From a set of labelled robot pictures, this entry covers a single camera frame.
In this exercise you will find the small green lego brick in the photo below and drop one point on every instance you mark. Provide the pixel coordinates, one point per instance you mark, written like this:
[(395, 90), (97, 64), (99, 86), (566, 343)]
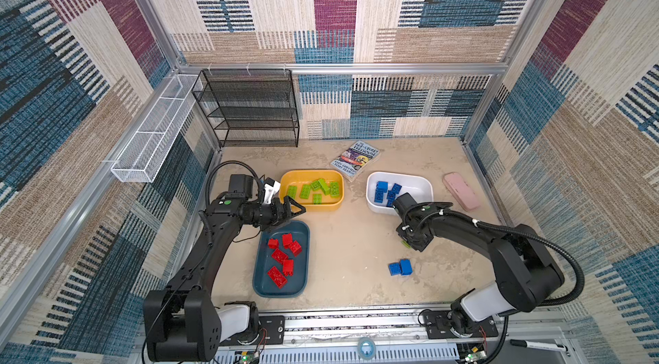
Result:
[(292, 191)]

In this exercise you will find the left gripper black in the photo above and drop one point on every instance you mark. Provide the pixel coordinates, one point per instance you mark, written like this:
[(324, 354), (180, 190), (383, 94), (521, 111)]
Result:
[(278, 218)]

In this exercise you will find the small red brick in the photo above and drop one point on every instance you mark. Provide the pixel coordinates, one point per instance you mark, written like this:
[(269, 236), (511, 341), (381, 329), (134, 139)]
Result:
[(273, 243)]

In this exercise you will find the paperback children's book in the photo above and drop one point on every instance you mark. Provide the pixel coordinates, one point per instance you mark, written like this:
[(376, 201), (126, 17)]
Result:
[(351, 163)]

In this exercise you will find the white marker pen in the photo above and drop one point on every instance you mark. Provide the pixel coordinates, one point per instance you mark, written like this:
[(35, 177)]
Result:
[(534, 345)]

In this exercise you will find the white wire mesh basket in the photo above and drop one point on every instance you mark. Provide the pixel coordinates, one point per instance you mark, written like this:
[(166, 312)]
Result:
[(141, 160)]

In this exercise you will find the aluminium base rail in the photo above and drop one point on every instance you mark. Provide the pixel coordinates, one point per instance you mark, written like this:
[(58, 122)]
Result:
[(331, 335)]

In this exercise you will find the pink pencil case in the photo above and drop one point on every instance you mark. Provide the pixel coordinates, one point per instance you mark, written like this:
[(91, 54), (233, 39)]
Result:
[(461, 191)]

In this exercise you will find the red square lego brick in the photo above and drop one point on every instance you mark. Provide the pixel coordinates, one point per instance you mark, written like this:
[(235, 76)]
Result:
[(295, 248)]

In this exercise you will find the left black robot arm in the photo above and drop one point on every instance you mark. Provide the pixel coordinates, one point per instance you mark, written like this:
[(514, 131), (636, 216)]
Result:
[(182, 323)]

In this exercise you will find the yellow plastic bin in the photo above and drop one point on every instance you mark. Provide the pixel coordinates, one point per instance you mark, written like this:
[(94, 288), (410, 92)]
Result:
[(307, 176)]

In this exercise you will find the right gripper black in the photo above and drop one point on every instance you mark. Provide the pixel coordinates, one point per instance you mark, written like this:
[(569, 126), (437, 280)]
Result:
[(408, 233)]

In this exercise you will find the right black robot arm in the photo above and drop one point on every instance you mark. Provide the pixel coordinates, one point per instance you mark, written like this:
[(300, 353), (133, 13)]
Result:
[(530, 271)]

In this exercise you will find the black wire shelf rack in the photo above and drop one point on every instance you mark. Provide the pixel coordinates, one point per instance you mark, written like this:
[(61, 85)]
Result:
[(249, 108)]

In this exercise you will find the blue tall brick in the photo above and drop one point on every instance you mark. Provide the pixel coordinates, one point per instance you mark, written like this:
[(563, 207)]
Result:
[(406, 267)]

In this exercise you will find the red long lego brick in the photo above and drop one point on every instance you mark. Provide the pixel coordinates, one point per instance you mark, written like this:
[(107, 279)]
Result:
[(277, 277)]

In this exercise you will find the green long lego brick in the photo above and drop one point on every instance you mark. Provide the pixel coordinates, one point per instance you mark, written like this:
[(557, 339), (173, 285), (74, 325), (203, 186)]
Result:
[(306, 191)]

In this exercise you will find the green long brick bottom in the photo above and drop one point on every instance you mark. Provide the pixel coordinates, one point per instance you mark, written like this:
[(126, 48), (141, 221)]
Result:
[(335, 189)]

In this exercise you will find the dark teal plastic bin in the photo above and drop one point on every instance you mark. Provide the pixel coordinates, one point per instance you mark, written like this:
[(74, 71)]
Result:
[(296, 284)]

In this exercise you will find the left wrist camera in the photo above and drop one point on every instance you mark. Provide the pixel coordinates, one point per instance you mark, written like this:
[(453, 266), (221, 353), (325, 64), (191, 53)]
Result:
[(270, 189)]

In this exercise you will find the white plastic bin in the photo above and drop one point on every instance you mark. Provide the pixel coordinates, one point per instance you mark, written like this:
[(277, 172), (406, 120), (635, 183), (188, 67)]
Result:
[(419, 187)]

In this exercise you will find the blue lego brick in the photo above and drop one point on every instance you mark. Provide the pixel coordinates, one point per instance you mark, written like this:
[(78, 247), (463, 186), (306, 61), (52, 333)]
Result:
[(379, 196), (381, 185)]

